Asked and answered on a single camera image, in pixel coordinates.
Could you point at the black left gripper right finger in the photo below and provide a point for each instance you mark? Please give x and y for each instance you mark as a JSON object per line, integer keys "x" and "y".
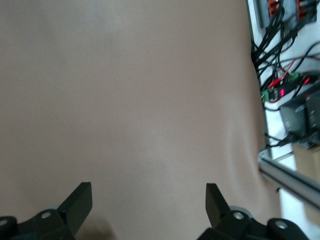
{"x": 220, "y": 212}

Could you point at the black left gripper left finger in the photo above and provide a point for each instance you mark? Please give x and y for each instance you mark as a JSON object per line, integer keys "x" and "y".
{"x": 75, "y": 207}

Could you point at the brown cardboard box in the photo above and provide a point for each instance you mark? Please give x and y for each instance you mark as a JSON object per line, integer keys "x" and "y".
{"x": 307, "y": 160}

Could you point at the brown table mat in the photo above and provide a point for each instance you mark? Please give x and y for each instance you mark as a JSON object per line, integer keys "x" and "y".
{"x": 125, "y": 100}

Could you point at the black power supply box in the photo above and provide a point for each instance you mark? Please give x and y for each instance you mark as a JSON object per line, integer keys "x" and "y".
{"x": 300, "y": 117}

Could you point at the green terminal connector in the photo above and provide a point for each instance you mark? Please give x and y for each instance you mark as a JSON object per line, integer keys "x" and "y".
{"x": 265, "y": 95}

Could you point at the aluminium table frame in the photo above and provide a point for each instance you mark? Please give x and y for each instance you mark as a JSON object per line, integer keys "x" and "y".
{"x": 287, "y": 177}

